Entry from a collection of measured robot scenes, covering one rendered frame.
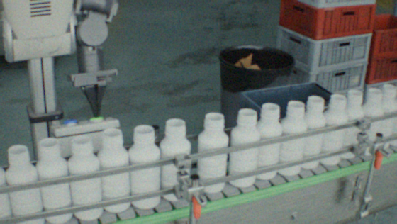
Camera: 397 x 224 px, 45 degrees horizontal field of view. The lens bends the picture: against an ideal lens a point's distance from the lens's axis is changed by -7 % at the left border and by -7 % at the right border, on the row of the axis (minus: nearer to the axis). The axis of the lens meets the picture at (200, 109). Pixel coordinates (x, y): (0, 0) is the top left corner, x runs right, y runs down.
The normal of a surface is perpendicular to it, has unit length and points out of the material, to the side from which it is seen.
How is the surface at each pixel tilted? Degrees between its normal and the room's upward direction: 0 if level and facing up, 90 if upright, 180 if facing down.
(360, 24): 90
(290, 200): 90
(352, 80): 90
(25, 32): 90
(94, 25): 70
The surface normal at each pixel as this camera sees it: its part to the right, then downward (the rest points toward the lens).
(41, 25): 0.41, 0.40
